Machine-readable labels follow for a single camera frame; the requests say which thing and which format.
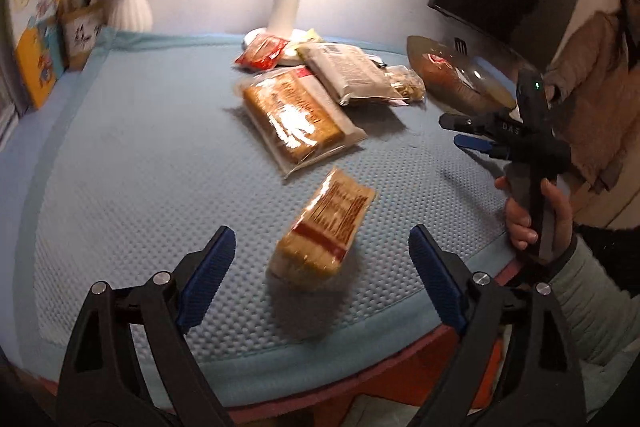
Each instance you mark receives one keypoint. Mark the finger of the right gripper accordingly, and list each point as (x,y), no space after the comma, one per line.
(482,146)
(487,125)

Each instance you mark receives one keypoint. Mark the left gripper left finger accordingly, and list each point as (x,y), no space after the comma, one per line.
(101,381)

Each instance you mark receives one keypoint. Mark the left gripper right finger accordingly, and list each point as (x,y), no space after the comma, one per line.
(516,364)

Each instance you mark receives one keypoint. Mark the clear bag of crackers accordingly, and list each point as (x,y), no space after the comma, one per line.
(405,81)

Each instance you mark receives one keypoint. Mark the beige bread pack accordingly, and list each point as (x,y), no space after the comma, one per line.
(348,74)

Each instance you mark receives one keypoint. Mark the long bread package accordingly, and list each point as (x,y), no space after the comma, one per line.
(297,119)

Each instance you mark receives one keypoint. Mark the orange boxed snack pack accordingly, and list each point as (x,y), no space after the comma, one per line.
(314,249)

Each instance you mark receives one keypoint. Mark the light green sleeve forearm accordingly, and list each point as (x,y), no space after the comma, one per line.
(603,321)

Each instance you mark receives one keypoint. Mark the person right hand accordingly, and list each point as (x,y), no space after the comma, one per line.
(545,230)

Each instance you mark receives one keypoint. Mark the person in brown coat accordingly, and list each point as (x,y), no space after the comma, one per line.
(593,90)

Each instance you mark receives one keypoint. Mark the yellow snack packet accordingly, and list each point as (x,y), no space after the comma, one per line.
(299,36)

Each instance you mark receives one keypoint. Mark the red snack packet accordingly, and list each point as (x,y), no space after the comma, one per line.
(262,54)

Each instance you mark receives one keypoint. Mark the light blue quilted mat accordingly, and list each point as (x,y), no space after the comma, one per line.
(141,157)

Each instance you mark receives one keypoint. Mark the white ribbed vase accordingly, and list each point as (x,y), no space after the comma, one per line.
(128,15)

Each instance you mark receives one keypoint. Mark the english textbook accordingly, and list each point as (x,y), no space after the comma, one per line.
(38,44)

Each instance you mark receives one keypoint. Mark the small picture frame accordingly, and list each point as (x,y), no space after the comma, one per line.
(80,29)

